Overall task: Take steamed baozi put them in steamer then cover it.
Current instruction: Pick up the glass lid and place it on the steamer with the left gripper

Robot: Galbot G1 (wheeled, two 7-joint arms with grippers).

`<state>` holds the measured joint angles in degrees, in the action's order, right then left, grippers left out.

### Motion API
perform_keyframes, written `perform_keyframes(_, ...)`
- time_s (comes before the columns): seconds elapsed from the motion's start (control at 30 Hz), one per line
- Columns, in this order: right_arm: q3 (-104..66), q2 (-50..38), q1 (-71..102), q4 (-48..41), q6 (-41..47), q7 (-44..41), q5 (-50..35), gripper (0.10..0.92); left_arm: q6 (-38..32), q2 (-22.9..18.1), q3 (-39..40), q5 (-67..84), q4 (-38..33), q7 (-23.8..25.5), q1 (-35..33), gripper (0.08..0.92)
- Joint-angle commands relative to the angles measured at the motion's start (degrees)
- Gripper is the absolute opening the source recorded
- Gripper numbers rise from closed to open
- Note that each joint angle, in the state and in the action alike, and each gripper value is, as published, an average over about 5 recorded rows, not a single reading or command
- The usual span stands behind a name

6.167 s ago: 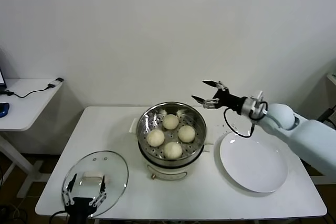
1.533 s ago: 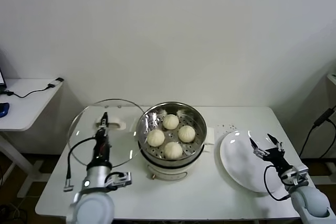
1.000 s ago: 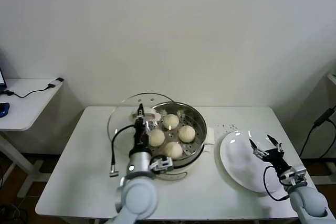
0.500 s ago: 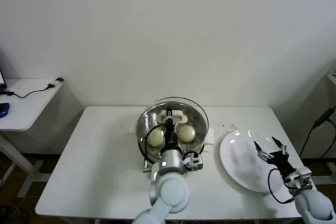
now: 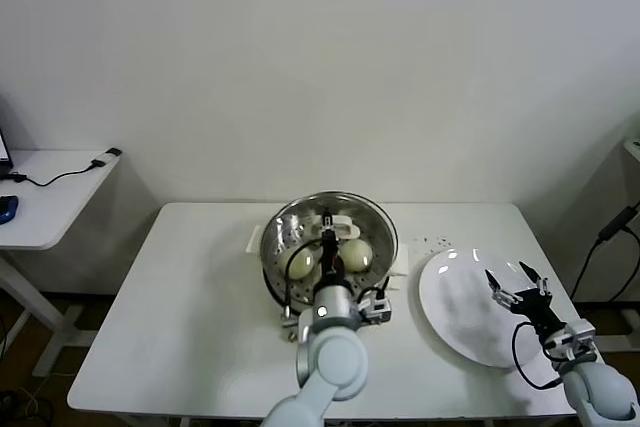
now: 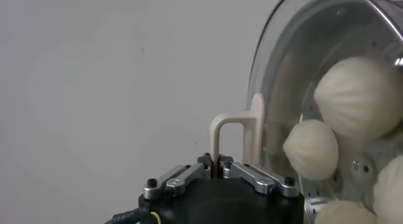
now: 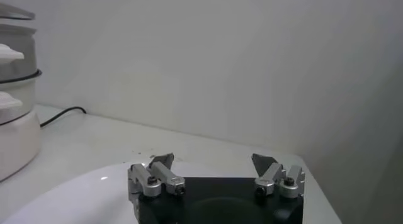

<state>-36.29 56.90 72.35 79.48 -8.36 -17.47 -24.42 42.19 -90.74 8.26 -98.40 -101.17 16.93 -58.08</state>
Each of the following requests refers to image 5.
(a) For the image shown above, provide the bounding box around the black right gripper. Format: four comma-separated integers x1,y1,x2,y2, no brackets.
483,260,564,337

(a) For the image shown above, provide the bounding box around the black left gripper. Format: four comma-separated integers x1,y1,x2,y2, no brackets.
319,209,346,291

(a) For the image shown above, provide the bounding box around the white steamed baozi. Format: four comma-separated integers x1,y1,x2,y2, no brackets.
282,246,321,281
337,239,374,273

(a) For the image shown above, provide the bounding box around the perforated steel steamer basket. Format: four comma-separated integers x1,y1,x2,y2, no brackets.
259,194,397,313

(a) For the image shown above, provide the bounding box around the white round plate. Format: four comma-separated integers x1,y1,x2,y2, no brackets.
417,246,549,371

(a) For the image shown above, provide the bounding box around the white electric cooking pot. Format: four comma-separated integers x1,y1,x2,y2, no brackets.
245,224,410,343

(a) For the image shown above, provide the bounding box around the white shelf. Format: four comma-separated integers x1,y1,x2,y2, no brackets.
619,136,640,183

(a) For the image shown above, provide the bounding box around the grey adapter box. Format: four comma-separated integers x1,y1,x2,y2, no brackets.
89,147,123,168

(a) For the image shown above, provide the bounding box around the white side table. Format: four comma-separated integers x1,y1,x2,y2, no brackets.
0,149,124,378

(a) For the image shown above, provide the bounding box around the blue computer mouse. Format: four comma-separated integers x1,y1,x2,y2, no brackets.
0,195,20,225

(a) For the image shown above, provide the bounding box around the black laptop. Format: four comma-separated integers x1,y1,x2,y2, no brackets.
0,126,14,173

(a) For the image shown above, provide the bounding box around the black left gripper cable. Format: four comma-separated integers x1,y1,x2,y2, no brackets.
280,241,326,331

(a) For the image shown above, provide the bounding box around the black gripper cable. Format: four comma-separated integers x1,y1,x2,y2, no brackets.
512,322,561,389
280,241,326,331

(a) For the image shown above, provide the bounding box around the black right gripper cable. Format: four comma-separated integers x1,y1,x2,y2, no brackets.
512,322,561,389

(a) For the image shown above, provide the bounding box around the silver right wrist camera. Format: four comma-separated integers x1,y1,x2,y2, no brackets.
549,319,597,359

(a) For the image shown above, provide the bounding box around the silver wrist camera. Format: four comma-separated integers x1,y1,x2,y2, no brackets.
357,291,394,326
549,319,597,359

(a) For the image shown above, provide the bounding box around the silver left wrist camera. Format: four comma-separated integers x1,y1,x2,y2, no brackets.
357,291,394,326

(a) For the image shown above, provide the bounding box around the black power adapter cable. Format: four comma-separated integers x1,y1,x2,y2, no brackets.
569,201,640,301

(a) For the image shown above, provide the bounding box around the black cable on side table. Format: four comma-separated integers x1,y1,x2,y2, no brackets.
0,159,109,188

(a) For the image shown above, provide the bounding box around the cable bundle on floor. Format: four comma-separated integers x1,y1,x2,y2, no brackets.
0,386,51,427

